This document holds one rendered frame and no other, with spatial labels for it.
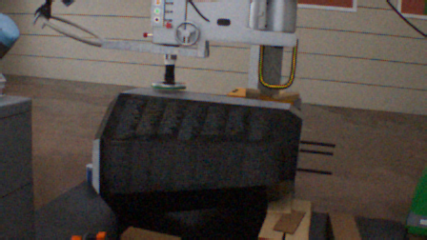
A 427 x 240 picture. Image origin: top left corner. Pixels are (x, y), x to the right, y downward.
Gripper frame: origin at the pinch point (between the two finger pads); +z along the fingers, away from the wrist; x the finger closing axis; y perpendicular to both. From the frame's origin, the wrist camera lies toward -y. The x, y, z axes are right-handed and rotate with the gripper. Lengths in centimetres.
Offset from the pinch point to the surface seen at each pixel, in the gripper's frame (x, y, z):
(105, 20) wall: 157, -647, 60
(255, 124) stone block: 118, 94, -12
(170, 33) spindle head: 71, 40, -32
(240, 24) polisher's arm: 102, 57, -56
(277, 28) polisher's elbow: 120, 66, -64
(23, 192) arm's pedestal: 16, 97, 61
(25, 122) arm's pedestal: 7, 88, 29
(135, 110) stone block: 66, 56, 14
